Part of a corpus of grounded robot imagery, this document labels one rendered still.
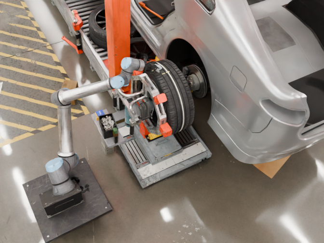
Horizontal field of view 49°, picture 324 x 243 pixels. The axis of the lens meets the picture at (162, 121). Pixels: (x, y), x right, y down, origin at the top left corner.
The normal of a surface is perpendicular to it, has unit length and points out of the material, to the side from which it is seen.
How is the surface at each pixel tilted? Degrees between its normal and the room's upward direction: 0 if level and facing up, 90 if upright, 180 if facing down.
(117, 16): 90
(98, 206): 0
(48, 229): 0
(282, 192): 0
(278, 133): 89
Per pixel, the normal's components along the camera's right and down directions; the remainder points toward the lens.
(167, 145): 0.07, -0.60
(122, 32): 0.48, 0.72
